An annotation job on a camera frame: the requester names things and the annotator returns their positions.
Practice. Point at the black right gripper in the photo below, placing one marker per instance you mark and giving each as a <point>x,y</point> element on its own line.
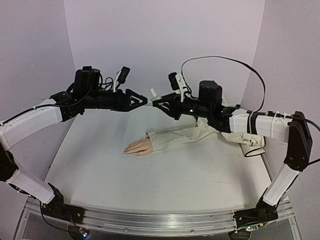
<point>178,105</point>

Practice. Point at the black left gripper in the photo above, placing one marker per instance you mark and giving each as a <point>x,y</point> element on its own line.
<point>123,102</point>

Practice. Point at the clear nail polish bottle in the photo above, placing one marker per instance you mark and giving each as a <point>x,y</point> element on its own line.
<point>155,96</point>

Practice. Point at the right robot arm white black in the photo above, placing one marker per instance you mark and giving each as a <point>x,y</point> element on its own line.
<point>291,129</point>

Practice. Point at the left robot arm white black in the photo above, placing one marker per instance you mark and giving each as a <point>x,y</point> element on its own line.
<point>88,91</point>

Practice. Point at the mannequin hand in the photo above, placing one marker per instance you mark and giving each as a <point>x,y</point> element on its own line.
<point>139,148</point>

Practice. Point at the beige sleeve cloth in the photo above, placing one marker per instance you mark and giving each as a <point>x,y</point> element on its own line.
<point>251,145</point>

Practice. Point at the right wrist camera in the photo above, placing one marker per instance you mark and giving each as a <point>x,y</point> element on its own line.
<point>179,85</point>

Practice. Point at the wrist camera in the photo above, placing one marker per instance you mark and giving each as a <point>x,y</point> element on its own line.
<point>120,78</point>
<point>179,85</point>

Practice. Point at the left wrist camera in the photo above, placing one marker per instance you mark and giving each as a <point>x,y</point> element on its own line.
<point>120,78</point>

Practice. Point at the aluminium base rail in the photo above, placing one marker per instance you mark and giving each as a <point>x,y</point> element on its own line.
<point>38,222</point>

